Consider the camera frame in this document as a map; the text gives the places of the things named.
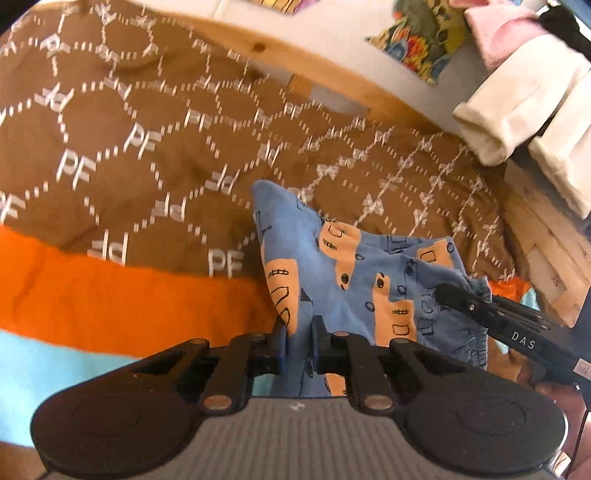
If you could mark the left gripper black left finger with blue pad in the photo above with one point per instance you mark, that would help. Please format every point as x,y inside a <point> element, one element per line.
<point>215,379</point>

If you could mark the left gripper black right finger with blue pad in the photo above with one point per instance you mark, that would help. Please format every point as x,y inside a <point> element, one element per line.
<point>378,379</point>

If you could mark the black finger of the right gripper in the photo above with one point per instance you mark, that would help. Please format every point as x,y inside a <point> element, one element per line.
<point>505,319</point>

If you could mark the blue pants orange pattern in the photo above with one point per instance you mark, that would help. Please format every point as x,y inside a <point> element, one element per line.
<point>379,286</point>

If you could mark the orange blue striped blanket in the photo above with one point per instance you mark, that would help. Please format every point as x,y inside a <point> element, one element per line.
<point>66,318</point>

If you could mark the white hanging cloth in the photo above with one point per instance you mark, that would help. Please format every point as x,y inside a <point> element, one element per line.
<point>539,97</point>

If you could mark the brown PF patterned blanket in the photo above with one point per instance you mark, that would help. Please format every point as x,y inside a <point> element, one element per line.
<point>129,137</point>

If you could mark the pink hanging cloth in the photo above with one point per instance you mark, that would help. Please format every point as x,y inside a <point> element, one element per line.
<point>499,28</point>

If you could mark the swirly starry night poster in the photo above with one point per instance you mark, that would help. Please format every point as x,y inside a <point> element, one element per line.
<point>285,7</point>

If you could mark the wooden bed frame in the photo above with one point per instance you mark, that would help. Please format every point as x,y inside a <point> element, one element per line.
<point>326,45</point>

